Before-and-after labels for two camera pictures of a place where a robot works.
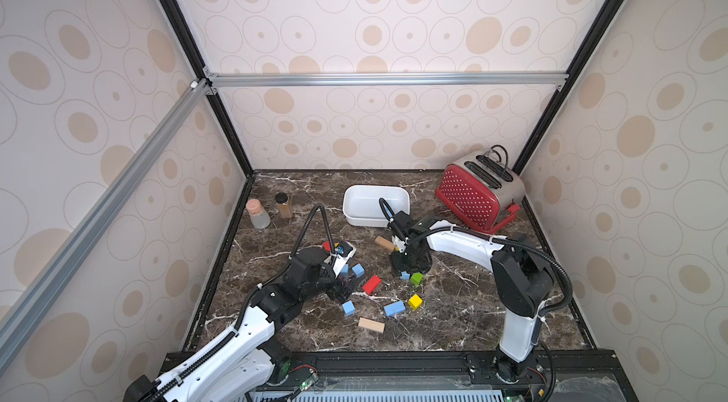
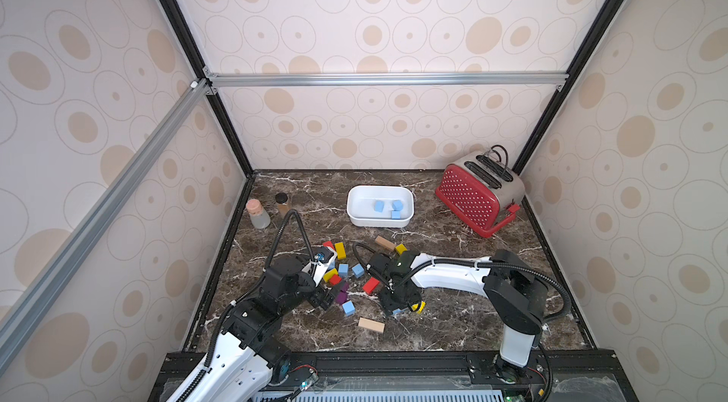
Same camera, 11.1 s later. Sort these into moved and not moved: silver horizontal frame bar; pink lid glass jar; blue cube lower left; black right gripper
Moved: black right gripper
Not moved: pink lid glass jar; blue cube lower left; silver horizontal frame bar
